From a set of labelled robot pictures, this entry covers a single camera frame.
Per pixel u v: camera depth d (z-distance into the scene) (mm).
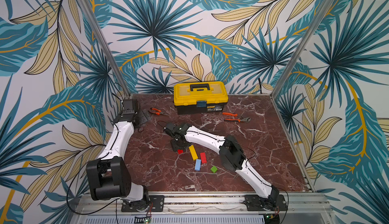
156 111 1074
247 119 1042
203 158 880
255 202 733
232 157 582
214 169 837
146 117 791
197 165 856
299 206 750
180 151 900
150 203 721
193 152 894
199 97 977
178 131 679
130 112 648
